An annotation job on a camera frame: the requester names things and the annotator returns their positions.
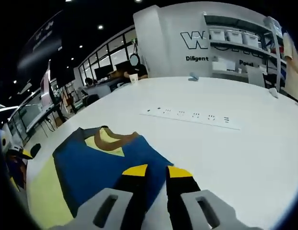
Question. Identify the yellow and blue garment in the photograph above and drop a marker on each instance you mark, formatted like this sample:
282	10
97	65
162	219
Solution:
91	167

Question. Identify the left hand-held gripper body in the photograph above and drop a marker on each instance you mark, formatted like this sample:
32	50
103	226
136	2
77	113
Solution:
7	142

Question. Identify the white storage bin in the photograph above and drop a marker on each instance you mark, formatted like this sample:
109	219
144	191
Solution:
234	37
217	36
251	39

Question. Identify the grey laptop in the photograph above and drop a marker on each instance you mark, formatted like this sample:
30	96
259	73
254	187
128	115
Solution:
256	76

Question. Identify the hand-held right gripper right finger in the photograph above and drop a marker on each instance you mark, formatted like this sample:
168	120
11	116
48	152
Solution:
180	194

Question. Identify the small grey table object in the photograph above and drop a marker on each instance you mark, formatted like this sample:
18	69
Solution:
274	93
193	76

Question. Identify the large display screen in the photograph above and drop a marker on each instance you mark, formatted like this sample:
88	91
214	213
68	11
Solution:
46	83

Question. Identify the white power strip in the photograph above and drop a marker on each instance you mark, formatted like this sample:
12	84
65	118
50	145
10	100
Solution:
189	117

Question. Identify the black computer monitor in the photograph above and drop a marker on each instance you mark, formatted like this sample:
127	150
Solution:
103	73

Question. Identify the white paper cup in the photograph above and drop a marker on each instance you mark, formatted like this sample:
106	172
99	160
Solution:
133	79

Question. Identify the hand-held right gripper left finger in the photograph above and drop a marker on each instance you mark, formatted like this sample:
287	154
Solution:
108	206

